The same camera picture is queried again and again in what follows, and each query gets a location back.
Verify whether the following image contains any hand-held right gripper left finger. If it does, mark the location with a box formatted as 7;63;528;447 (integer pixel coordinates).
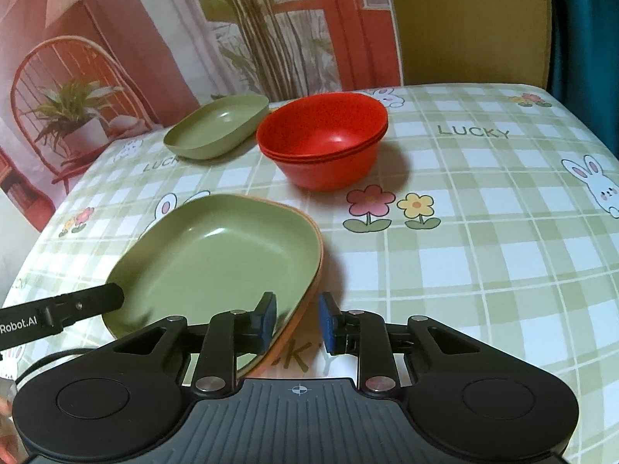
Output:
111;291;279;397

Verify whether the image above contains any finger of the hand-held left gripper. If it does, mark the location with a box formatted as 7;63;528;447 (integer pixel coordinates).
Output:
41;282;127;327

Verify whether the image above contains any checked bunny tablecloth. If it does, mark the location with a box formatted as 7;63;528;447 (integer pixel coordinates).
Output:
0;82;619;464

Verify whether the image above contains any teal curtain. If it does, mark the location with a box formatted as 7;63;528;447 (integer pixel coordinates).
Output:
546;0;619;129

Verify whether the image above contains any red bowl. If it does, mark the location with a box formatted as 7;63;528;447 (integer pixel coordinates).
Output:
255;92;389;158
263;126;388;191

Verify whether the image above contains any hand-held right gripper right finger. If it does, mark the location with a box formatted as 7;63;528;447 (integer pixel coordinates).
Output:
318;291;504;392

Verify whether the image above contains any orange square plate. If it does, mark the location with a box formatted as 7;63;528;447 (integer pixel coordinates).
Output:
236;194;325;379

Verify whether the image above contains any printed wall tapestry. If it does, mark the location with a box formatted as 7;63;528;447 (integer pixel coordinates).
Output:
0;0;405;233

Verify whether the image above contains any green square plate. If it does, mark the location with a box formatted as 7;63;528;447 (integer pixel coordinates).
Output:
163;94;270;160
101;193;322;373

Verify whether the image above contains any wooden panel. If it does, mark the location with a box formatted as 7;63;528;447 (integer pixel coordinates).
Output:
384;0;553;92

